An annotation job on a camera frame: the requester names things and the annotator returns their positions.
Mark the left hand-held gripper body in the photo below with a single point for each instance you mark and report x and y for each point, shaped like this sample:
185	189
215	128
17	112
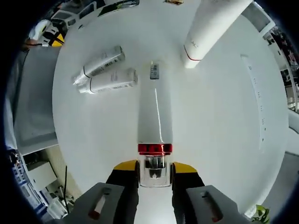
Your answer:
40	29

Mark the small white skincare bottle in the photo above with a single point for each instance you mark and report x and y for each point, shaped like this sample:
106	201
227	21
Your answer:
112	81
102	61

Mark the person's left hand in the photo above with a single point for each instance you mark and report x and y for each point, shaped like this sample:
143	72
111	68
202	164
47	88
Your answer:
32	43

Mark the white skincare tube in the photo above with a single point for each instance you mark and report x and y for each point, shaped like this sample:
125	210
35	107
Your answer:
210	30

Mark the white mesh-back chair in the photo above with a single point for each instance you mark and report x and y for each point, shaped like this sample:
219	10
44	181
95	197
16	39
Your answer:
259	18

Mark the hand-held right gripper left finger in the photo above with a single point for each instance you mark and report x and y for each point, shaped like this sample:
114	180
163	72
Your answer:
121	186

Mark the potted green plant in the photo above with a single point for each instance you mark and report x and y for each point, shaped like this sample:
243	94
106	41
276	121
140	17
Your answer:
261	213

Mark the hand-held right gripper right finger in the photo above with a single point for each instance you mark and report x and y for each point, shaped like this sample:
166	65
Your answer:
187	186

